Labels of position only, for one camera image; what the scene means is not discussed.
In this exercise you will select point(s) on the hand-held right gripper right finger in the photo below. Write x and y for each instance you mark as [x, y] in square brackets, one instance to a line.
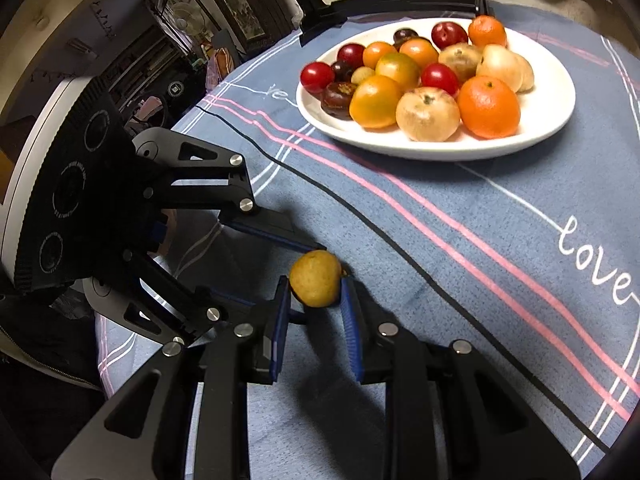
[350, 330]

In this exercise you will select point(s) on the dark cabinet with framed picture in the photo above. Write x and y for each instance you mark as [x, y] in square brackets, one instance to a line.
[240, 5]

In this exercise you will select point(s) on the purple striped pepino melon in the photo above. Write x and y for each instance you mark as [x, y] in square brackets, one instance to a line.
[460, 61]
[427, 115]

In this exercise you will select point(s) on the orange tangerine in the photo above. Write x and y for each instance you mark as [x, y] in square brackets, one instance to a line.
[488, 107]
[487, 31]

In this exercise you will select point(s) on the tiny yellow pepino melon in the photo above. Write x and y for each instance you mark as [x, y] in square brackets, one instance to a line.
[363, 76]

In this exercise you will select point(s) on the small dark purple tomato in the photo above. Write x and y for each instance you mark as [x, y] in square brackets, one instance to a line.
[405, 35]

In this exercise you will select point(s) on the small yellow green pepino melon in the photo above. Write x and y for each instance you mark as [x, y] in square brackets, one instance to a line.
[315, 277]

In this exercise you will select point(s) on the dark brown ribbed tomato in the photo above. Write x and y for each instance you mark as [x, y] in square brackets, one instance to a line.
[339, 101]

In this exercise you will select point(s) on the cluttered dark shelf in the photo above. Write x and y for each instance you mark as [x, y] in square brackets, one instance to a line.
[150, 70]

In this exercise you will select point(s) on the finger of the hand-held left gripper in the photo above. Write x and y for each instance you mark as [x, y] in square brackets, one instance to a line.
[270, 227]
[200, 317]

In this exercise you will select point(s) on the white oval plate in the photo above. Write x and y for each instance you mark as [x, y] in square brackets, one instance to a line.
[540, 125]

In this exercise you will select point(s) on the pale yellow pepino melon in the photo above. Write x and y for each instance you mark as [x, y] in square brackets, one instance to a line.
[526, 75]
[500, 66]

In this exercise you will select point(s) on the blue printed tablecloth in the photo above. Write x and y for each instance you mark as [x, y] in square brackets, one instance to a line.
[450, 360]

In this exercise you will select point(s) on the green yellow tomato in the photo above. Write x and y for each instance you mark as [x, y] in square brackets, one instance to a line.
[397, 71]

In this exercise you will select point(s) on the white electric fan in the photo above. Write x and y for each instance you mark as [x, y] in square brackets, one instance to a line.
[187, 17]

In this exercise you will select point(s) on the large oblong orange tomato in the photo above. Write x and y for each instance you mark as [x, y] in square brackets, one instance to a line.
[376, 102]

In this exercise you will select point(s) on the red tomato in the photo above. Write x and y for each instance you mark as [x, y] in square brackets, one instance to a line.
[351, 55]
[317, 76]
[439, 79]
[449, 35]

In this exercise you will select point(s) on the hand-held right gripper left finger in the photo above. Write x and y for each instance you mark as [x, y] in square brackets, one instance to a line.
[280, 330]

